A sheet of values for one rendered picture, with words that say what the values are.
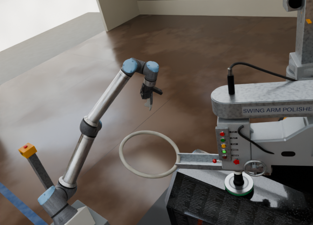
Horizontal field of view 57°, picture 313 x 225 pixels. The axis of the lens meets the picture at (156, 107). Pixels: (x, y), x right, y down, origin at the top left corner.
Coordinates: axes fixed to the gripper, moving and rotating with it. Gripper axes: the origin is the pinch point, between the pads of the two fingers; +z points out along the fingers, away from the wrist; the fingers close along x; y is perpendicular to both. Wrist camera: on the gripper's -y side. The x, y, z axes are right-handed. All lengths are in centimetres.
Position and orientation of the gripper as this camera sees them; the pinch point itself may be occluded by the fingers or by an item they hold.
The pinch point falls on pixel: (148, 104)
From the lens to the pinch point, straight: 225.1
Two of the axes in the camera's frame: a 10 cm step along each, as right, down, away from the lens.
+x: 2.7, 6.4, -7.2
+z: -1.7, 7.7, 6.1
